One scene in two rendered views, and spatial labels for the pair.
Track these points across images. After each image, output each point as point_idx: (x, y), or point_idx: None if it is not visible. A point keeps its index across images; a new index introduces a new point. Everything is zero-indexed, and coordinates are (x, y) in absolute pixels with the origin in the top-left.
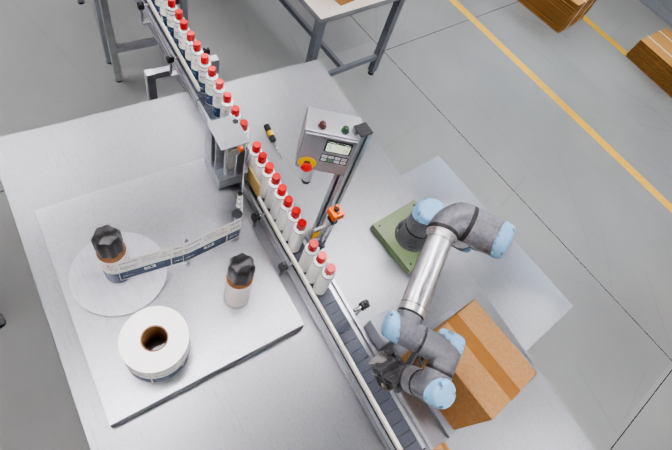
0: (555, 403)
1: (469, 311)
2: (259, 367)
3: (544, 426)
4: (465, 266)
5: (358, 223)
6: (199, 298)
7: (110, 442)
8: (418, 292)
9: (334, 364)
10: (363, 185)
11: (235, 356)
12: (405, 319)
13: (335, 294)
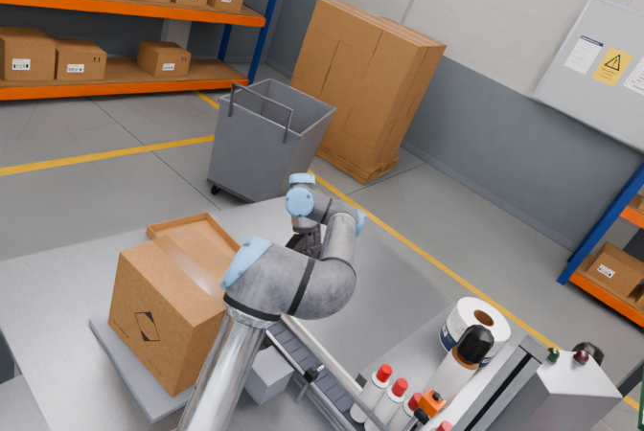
0: (7, 312)
1: (205, 311)
2: (378, 346)
3: (42, 292)
4: None
5: None
6: (466, 390)
7: (446, 302)
8: (349, 223)
9: None
10: None
11: (406, 342)
12: (353, 212)
13: (335, 411)
